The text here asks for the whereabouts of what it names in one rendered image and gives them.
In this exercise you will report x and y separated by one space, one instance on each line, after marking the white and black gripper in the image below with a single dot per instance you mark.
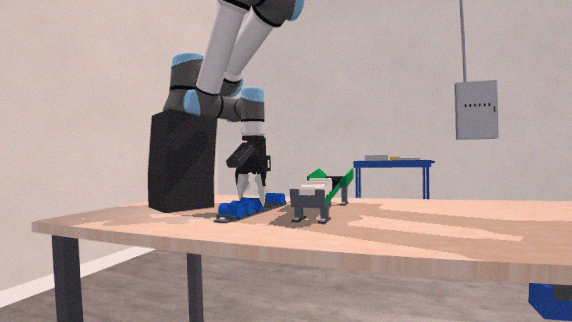
254 164

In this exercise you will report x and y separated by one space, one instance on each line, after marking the blue cylinder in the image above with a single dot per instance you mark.
249 206
258 206
275 197
234 209

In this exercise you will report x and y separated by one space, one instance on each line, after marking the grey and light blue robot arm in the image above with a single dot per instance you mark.
201 98

